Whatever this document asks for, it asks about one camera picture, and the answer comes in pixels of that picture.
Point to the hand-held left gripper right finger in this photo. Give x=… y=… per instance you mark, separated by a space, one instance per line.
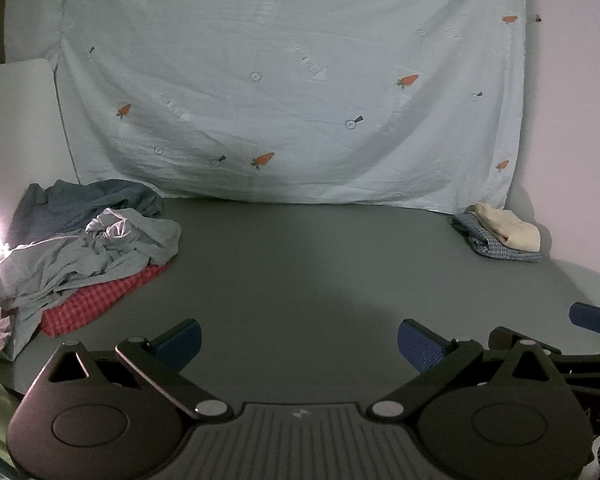
x=420 y=346

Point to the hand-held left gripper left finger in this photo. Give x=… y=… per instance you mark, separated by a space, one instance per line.
x=181 y=344

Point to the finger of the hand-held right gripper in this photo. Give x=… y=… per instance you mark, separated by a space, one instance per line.
x=594 y=319
x=580 y=362

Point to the grey garment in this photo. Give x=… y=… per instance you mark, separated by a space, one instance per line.
x=95 y=252

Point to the red checked garment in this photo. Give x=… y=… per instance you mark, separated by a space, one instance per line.
x=90 y=300

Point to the folded blue plaid garment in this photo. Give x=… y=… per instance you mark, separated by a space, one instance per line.
x=485 y=247

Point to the folded cream garment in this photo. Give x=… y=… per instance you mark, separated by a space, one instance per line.
x=510 y=227

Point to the dark blue garment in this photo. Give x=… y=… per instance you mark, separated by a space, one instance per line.
x=75 y=202

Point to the carrot printed pale sheet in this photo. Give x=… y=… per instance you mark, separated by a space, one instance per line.
x=290 y=75

